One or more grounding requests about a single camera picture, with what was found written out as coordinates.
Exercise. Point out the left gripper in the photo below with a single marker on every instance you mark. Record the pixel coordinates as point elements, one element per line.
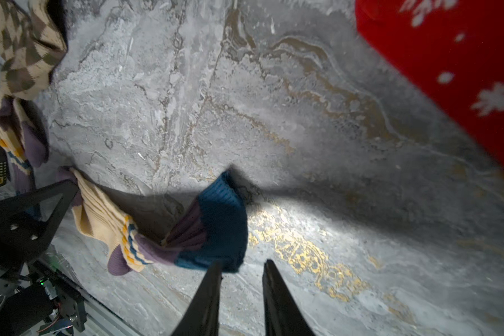
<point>22,238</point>

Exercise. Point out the red christmas sock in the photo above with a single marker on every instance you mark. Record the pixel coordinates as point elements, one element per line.
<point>453,51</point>

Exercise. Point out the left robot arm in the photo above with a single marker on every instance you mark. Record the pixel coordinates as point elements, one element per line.
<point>29,291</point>

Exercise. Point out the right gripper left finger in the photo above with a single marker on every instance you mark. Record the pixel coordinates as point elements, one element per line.
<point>201,317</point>

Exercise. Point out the beige argyle sock left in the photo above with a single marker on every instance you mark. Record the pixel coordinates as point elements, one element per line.
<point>31,45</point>

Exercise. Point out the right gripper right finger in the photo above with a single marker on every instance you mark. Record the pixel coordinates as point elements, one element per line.
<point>282,315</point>

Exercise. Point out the cream purple striped sock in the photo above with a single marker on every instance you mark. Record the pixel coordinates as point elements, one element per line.
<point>214,228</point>

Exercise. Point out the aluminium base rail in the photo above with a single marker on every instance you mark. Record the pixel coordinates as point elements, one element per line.
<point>105,319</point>

